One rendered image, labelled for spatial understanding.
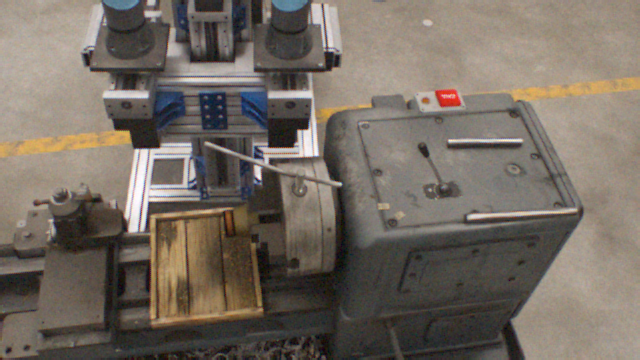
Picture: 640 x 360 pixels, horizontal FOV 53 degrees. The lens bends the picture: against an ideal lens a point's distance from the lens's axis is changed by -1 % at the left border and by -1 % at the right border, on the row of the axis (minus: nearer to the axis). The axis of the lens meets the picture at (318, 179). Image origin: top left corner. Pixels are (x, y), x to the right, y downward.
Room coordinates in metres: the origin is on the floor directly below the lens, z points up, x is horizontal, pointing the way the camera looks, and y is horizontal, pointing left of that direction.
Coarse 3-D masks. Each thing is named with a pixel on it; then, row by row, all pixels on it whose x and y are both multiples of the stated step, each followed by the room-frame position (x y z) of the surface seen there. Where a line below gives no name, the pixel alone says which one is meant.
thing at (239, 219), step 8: (240, 208) 0.98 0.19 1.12; (224, 216) 0.96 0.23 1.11; (232, 216) 0.96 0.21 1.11; (240, 216) 0.96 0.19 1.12; (248, 216) 0.97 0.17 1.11; (256, 216) 0.97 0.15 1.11; (224, 224) 0.94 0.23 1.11; (232, 224) 0.94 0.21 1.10; (240, 224) 0.94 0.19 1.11; (248, 224) 0.94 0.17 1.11; (256, 224) 0.95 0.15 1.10; (232, 232) 0.93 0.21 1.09; (240, 232) 0.93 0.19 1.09; (248, 232) 0.93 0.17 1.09
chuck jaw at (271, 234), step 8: (264, 224) 0.95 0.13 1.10; (272, 224) 0.95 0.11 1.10; (280, 224) 0.96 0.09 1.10; (256, 232) 0.92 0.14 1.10; (264, 232) 0.92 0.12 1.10; (272, 232) 0.93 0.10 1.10; (280, 232) 0.93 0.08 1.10; (256, 240) 0.92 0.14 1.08; (264, 240) 0.90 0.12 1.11; (272, 240) 0.90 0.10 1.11; (280, 240) 0.90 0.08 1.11; (264, 248) 0.89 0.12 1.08; (272, 248) 0.88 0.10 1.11; (280, 248) 0.88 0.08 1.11; (272, 256) 0.85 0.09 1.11; (280, 256) 0.86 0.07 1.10; (288, 264) 0.85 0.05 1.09; (296, 264) 0.85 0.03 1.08
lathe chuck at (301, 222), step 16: (288, 160) 1.08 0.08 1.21; (304, 160) 1.08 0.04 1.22; (288, 192) 0.96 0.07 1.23; (288, 208) 0.92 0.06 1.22; (304, 208) 0.93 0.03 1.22; (288, 224) 0.89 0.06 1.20; (304, 224) 0.90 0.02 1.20; (320, 224) 0.91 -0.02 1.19; (288, 240) 0.87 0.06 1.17; (304, 240) 0.87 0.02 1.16; (320, 240) 0.88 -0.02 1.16; (288, 256) 0.85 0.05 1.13; (304, 256) 0.85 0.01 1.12; (320, 256) 0.86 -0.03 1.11; (288, 272) 0.84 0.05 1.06; (304, 272) 0.86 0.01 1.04
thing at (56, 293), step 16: (96, 208) 1.04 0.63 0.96; (48, 256) 0.87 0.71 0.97; (64, 256) 0.87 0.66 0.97; (80, 256) 0.88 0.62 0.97; (96, 256) 0.88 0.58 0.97; (48, 272) 0.82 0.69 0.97; (64, 272) 0.82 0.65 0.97; (80, 272) 0.83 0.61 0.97; (96, 272) 0.83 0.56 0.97; (48, 288) 0.77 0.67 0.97; (64, 288) 0.78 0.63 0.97; (80, 288) 0.78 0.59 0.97; (96, 288) 0.79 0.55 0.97; (48, 304) 0.73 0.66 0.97; (64, 304) 0.73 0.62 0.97; (96, 304) 0.74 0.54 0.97; (48, 320) 0.68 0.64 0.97; (64, 320) 0.69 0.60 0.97; (80, 320) 0.69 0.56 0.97; (96, 320) 0.70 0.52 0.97; (48, 336) 0.66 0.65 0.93
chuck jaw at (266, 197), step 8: (264, 168) 1.07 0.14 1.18; (264, 176) 1.04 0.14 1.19; (272, 176) 1.04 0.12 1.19; (264, 184) 1.03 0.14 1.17; (272, 184) 1.03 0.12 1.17; (256, 192) 1.01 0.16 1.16; (264, 192) 1.01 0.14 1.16; (272, 192) 1.02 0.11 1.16; (248, 200) 1.00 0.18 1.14; (256, 200) 1.00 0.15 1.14; (264, 200) 1.00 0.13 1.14; (272, 200) 1.00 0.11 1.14; (248, 208) 0.98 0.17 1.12; (256, 208) 0.98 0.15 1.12; (264, 208) 0.99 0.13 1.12; (272, 208) 0.99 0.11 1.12
